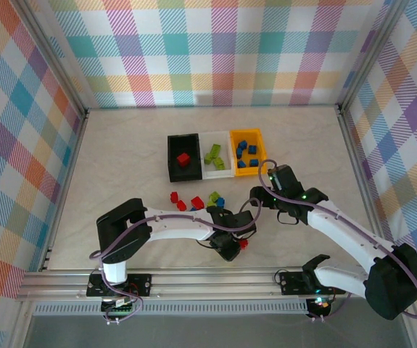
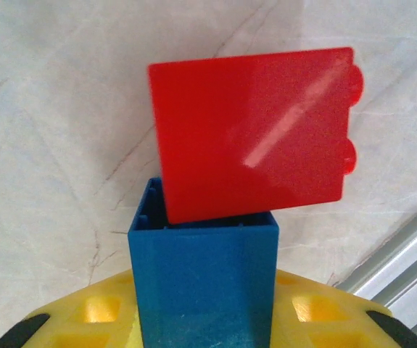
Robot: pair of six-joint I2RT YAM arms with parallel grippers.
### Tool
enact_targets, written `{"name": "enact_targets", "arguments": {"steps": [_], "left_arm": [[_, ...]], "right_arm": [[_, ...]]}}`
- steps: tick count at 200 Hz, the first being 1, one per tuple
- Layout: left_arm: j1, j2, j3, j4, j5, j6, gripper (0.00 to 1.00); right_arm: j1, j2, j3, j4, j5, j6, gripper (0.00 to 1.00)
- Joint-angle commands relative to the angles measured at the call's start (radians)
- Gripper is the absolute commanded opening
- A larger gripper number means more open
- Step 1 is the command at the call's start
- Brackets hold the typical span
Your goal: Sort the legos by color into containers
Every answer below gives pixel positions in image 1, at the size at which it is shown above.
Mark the yellow plastic bin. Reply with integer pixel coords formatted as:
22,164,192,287
228,128,268,178

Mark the white plastic bin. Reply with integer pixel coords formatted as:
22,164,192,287
197,130,236,181

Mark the black plastic bin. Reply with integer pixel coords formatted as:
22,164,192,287
167,133,204,183

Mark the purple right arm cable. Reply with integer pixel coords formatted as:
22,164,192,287
257,158,417,323

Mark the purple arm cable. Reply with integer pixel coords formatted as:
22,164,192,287
257,158,417,323
90,197,263,326

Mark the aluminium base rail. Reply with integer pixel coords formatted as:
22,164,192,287
15,267,416,302

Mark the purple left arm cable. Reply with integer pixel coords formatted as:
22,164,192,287
90,197,263,326

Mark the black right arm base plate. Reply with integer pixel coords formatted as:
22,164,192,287
278,270,347,295

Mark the grey slotted cable duct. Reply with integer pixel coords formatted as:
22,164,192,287
33,302,309,317

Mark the aluminium table side rail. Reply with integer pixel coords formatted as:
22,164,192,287
337,104,392,269
39,108,91,273

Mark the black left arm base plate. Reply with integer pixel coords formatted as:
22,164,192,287
86,273,153,297

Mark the aluminium frame post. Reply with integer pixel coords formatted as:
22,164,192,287
337,0,408,113
18,0,90,117
398,297,417,348
8,299,37,348

